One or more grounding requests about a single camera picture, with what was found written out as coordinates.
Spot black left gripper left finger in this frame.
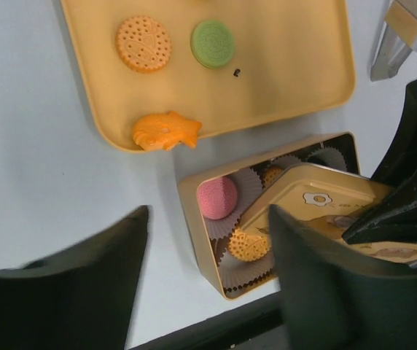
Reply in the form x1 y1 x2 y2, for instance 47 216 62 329
0 206 149 349

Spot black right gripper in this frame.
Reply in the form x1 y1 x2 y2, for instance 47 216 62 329
343 79 417 244

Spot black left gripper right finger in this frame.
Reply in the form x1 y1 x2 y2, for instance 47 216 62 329
268 205 417 349

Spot silver tin lid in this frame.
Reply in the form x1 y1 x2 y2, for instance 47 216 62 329
239 163 417 266

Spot tan round biscuit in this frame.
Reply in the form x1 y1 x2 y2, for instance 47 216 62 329
115 15 172 74
228 228 271 262
262 166 284 188

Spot pink sandwich cookie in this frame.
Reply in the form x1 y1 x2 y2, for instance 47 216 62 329
197 176 238 220

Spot silver metal tongs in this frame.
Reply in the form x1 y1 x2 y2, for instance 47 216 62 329
370 0 417 82

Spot white paper cupcake liner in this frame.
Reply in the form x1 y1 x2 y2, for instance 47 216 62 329
211 234 273 293
259 155 302 190
305 147 348 171
203 167 263 239

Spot yellow cookie tin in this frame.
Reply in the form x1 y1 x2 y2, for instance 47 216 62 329
178 133 359 300

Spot orange fish shaped cookie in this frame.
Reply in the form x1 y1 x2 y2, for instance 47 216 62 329
131 112 202 152

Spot yellow plastic tray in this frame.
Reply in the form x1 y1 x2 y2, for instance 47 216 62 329
61 1 356 153

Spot green sandwich cookie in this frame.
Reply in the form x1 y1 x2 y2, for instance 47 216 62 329
190 20 235 69

